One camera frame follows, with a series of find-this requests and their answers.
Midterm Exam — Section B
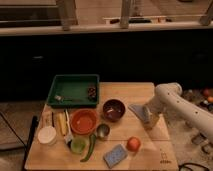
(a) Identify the grey blue towel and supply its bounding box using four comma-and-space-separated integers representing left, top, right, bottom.
129, 104, 149, 123

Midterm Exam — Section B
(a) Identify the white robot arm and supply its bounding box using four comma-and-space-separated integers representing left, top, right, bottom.
143, 82, 213, 143

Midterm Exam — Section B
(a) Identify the dark purple bowl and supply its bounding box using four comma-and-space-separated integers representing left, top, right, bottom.
103, 99, 126, 122

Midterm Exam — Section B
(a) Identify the orange red bowl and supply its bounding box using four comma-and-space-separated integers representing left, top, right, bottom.
70, 109, 98, 135

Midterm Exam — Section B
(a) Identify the orange fruit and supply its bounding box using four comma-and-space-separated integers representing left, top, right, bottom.
126, 137, 141, 152

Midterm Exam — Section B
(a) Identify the blue sponge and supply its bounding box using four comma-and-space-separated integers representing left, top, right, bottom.
103, 144, 127, 169

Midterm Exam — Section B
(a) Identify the small metal cup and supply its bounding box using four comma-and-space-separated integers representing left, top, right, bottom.
97, 124, 110, 139

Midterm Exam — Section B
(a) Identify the green chili pepper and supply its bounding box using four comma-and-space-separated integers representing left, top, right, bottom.
80, 133, 96, 162

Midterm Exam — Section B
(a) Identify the dark pine cone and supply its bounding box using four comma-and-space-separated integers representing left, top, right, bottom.
87, 86, 97, 100

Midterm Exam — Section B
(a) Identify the small green cup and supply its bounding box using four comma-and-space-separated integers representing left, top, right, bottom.
71, 137, 86, 154

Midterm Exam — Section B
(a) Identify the green plastic tray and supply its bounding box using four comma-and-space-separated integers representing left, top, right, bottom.
47, 74, 99, 108

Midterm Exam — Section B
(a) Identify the yellow corn cob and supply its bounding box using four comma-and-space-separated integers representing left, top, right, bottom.
58, 113, 67, 136

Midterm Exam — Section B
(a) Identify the small metal object in tray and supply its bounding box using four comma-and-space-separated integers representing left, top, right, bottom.
54, 95, 64, 102

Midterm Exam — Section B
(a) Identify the white round container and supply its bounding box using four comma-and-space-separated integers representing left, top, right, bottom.
37, 126, 57, 145

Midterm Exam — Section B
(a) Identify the black cable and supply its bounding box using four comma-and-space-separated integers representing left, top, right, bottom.
178, 162, 213, 171

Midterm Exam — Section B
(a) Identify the white handled brush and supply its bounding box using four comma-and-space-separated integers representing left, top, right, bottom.
64, 109, 73, 145

